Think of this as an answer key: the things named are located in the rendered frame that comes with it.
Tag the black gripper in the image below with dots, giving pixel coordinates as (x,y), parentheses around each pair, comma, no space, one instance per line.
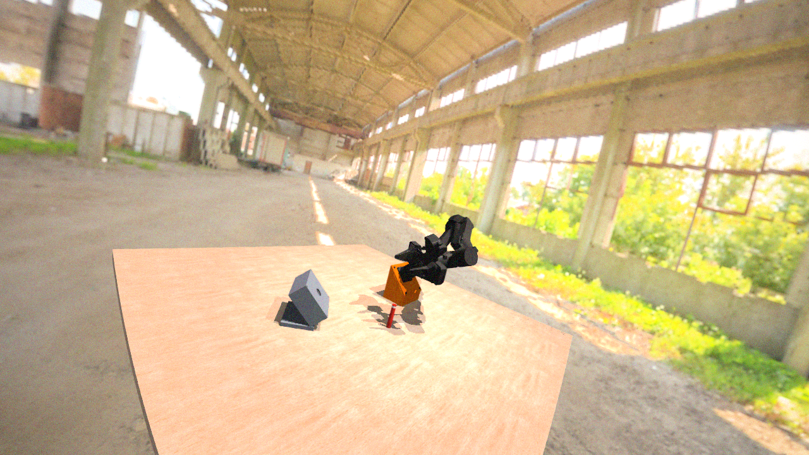
(433,271)

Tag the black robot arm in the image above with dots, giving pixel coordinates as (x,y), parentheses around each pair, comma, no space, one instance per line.
(458,232)

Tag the grey sloped panel with hole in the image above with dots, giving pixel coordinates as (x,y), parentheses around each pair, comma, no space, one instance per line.
(309,303)

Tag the dark red peg with grey band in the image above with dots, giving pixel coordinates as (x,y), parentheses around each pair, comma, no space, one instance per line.
(389,323)

